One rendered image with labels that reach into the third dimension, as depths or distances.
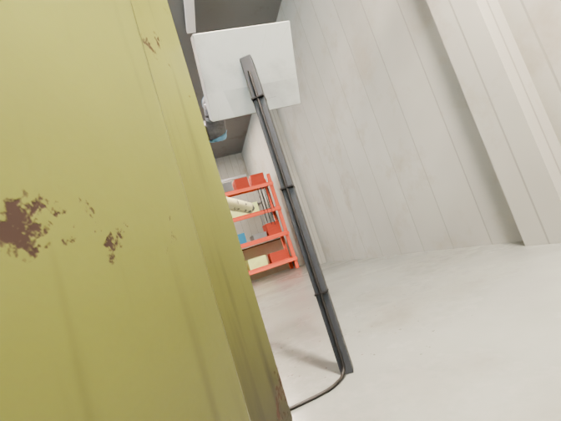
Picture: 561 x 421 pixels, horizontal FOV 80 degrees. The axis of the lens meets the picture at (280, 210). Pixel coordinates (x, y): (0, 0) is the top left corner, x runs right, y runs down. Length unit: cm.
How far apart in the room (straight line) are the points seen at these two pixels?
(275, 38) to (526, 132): 152
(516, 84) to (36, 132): 227
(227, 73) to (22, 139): 101
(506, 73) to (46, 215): 228
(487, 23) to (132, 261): 232
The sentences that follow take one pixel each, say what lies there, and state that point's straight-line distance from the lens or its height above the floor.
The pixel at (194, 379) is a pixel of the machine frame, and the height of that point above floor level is 32.
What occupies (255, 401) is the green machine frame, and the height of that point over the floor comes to 14.
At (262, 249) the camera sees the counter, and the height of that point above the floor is 60.
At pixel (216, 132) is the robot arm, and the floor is 103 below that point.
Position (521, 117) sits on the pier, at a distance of 232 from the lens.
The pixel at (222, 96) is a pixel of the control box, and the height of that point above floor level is 99.
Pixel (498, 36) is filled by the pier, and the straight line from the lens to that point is 246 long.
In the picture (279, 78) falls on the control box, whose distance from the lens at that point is 131.
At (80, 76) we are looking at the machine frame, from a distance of 39.
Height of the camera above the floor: 41
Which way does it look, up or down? 7 degrees up
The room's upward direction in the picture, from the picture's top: 18 degrees counter-clockwise
